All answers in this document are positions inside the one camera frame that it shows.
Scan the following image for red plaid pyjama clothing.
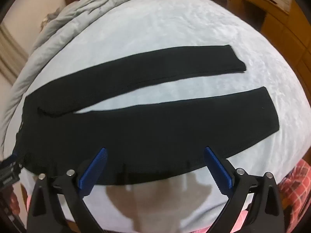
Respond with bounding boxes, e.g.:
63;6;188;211
277;159;311;233

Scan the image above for wooden cabinet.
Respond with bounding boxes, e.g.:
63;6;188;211
227;0;311;117

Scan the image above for black pants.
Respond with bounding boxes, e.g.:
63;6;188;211
15;44;280;186

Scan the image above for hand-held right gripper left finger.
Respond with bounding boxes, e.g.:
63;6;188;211
26;147;108;233

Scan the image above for grey duvet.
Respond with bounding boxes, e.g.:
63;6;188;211
0;0;149;136

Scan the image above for white bed sheet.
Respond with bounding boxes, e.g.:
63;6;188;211
0;0;311;233

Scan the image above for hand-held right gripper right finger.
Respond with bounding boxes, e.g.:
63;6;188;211
204;146;285;233

